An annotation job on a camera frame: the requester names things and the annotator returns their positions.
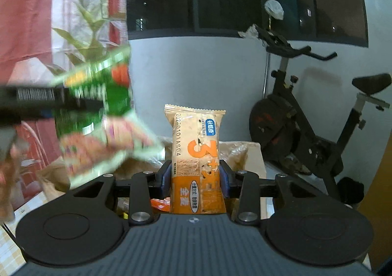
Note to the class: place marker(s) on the printed room backdrop cloth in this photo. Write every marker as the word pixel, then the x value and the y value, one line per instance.
pixel 27 18

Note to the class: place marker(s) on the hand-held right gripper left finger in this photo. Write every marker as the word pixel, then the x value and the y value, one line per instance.
pixel 167 182

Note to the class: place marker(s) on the brown cardboard box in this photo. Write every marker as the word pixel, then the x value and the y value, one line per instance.
pixel 254 165

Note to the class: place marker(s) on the person's left hand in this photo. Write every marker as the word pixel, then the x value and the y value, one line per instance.
pixel 9 184

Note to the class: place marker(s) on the metal pole plastic-wrapped top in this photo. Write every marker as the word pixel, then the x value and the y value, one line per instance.
pixel 267 73

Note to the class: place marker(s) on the yellow wooden door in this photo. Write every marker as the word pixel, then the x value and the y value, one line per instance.
pixel 379 202

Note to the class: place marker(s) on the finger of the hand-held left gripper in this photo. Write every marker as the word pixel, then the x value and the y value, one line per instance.
pixel 85 105

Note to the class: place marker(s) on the red snack packet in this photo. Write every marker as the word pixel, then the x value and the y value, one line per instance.
pixel 160 205

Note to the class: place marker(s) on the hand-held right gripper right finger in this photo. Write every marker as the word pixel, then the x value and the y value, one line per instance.
pixel 224 184

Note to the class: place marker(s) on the white crumpled rag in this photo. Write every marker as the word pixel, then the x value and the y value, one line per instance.
pixel 249 31

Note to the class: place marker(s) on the green snack bag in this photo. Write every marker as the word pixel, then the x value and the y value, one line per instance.
pixel 88 150

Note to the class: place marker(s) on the orange biscuit packet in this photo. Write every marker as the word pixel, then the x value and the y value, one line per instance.
pixel 196 156

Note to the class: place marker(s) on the black exercise bike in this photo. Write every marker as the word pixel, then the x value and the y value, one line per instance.
pixel 275 129

